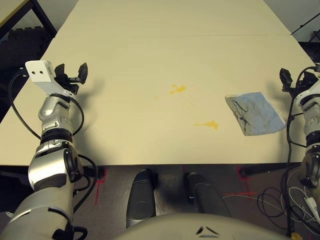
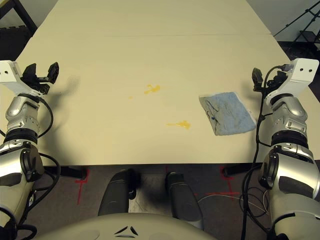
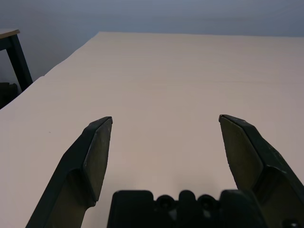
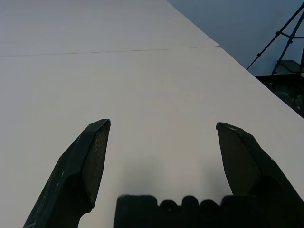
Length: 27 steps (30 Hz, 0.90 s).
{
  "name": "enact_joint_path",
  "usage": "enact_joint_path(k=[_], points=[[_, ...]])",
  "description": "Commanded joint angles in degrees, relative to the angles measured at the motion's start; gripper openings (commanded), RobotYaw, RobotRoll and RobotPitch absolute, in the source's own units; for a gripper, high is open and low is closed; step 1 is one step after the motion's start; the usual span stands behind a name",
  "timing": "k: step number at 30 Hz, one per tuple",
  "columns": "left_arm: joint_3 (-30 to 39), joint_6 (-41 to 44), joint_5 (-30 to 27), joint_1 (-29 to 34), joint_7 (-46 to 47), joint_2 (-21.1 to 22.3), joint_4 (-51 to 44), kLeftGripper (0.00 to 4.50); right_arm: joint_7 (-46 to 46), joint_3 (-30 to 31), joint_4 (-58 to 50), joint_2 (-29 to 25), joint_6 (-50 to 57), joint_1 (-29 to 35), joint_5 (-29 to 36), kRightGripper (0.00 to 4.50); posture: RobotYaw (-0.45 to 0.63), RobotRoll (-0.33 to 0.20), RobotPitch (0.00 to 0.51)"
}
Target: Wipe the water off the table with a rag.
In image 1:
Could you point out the white power adapter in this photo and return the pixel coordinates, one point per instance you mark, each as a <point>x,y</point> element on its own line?
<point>311,206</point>

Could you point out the black table foot bar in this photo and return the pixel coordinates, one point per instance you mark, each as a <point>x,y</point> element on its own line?
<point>262,170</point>
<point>101,172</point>

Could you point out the grey robot torso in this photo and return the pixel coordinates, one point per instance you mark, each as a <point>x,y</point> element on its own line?
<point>175,227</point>

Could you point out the large yellow liquid splash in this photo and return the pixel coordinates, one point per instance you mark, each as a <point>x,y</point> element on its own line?
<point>180,88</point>

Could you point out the dark grey right robot leg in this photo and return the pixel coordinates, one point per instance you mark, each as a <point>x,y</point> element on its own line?
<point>205,197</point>

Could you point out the blue rag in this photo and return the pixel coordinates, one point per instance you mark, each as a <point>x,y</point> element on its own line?
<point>260,112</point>

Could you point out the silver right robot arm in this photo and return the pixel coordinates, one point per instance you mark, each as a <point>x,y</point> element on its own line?
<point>311,122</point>

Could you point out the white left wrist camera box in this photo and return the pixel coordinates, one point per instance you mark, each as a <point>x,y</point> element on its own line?
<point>40,75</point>

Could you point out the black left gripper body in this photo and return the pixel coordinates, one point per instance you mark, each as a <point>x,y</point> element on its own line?
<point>67,83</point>

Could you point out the black foam floor mat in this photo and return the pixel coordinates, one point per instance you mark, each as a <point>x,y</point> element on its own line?
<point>20,47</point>

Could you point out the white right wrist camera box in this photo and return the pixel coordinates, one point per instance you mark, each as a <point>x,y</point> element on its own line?
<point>312,92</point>

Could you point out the black metal table frame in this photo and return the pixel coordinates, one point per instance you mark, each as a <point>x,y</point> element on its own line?
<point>46,21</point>

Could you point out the small yellow floor object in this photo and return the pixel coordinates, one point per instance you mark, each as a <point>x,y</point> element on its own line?
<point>295,236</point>

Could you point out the beige side table top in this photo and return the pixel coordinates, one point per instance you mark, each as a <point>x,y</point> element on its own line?
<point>10,10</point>

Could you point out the long yellow liquid puddle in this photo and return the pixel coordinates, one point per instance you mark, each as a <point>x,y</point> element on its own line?
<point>212,124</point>

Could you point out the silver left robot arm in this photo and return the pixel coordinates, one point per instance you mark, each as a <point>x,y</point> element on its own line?
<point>50,170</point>

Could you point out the dark grey robot leg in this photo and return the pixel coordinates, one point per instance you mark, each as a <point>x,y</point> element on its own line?
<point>141,197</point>
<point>205,197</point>

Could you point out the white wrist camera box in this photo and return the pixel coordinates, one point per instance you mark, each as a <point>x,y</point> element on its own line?
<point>40,75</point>
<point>312,92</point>

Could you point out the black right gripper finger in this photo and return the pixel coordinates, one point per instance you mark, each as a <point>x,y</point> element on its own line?
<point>286,77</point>
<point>310,78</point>

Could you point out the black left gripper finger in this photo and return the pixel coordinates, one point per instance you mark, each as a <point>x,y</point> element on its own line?
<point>60,71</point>
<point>83,71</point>

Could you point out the dark grey left robot leg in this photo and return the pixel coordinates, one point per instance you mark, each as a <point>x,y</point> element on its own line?
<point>141,197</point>

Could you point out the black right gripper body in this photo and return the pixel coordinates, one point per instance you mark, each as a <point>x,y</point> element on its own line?
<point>297,88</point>

